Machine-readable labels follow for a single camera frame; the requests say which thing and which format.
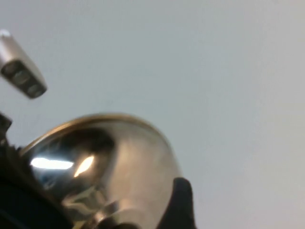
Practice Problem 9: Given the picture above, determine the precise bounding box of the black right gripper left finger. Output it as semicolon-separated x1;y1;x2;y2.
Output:
0;143;75;229

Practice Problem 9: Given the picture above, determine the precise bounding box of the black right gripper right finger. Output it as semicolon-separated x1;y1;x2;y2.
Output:
163;177;195;229

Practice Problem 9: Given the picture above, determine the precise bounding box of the stainless steel pot lid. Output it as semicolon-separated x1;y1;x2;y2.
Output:
20;113;184;229

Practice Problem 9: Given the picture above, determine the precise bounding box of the silver exterior camera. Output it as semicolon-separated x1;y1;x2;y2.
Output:
0;29;48;100

